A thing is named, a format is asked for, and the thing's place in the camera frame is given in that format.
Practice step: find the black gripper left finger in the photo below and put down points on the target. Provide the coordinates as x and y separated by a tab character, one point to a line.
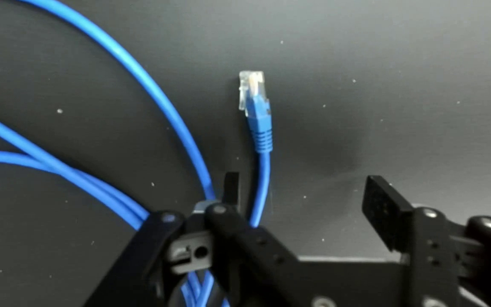
255	249

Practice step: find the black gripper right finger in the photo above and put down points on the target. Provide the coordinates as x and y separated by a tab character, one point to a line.
421	244

